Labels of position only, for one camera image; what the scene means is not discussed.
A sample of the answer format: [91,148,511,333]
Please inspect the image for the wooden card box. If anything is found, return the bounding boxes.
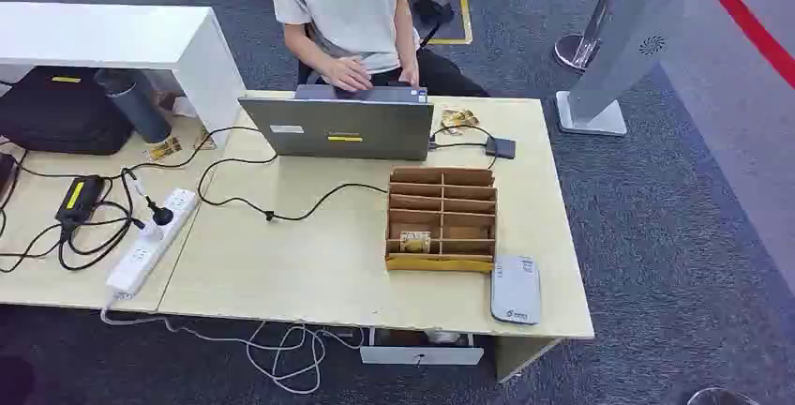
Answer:
[383,166,498,274]

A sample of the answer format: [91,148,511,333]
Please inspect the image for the card with gold print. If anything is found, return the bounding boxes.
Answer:
[398,231,432,254]

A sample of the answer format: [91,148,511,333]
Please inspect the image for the grey laptop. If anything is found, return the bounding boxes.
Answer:
[238,83,435,162]

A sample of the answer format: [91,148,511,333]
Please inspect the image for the pale wooden desk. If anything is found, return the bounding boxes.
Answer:
[0,112,219,314]
[157,90,596,384]

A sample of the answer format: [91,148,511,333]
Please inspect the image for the gold foil wrappers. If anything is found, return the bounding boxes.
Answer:
[440,108,481,137]

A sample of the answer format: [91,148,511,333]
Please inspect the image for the small black hub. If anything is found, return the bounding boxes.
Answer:
[484,136,518,160]

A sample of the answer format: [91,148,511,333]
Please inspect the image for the black chair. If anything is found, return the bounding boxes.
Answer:
[405,0,458,51]

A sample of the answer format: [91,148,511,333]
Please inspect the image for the grey drawer unit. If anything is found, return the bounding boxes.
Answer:
[359,328,485,368]

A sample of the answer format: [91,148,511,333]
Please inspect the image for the small gold card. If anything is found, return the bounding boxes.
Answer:
[146,136,184,162]

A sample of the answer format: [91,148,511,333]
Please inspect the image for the black plug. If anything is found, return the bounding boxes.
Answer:
[144,195,175,228]

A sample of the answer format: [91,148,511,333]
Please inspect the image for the white power strip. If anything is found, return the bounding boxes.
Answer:
[104,187,200,296]

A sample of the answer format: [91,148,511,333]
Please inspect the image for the grey kiosk stand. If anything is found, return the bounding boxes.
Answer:
[555,0,691,138]

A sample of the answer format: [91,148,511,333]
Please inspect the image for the dark grey bottle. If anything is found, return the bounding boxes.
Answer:
[94,68,173,145]

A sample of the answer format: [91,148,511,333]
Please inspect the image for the white shelf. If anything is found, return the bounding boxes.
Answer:
[0,1,248,148]

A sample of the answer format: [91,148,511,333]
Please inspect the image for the black power adapter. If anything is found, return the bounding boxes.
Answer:
[54,174,106,226]

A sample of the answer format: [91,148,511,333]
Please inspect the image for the black bag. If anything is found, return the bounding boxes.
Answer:
[0,67,135,157]

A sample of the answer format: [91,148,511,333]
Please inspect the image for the red barrier belt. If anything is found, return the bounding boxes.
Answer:
[689,0,795,90]

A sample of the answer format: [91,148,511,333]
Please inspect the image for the black laptop power cable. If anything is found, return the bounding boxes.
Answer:
[196,126,389,223]

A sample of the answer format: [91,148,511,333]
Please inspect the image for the white cable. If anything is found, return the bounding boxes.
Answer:
[99,292,366,396]

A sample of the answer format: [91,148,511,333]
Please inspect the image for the chrome stanchion post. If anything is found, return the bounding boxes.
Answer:
[553,0,636,73]

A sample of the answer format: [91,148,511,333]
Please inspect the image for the black adapter cable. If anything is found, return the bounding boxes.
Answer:
[0,147,147,275]

